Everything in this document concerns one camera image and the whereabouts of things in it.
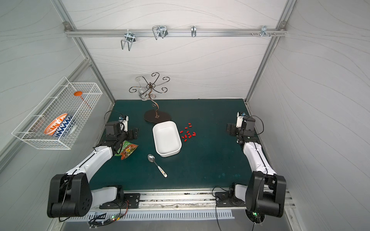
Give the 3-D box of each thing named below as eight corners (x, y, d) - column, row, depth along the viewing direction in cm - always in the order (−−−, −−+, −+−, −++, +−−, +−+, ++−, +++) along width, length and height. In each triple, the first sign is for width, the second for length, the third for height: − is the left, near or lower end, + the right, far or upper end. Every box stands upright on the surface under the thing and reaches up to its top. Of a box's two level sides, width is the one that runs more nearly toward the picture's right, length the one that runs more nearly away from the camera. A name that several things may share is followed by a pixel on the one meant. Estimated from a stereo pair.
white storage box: (157, 160, 89) (156, 156, 85) (153, 128, 104) (152, 124, 100) (184, 153, 92) (184, 149, 88) (176, 123, 107) (175, 119, 103)
